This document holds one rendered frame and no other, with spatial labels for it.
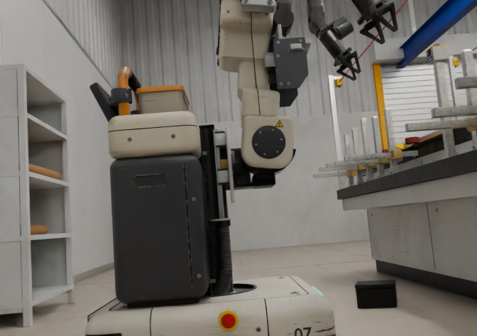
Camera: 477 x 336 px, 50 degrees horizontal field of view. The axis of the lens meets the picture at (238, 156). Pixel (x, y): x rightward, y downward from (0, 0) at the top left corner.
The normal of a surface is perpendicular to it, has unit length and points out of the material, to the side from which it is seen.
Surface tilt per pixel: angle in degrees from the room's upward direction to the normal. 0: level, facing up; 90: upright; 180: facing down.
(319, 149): 90
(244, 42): 90
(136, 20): 90
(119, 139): 90
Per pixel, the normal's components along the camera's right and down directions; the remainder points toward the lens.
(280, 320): 0.00, -0.22
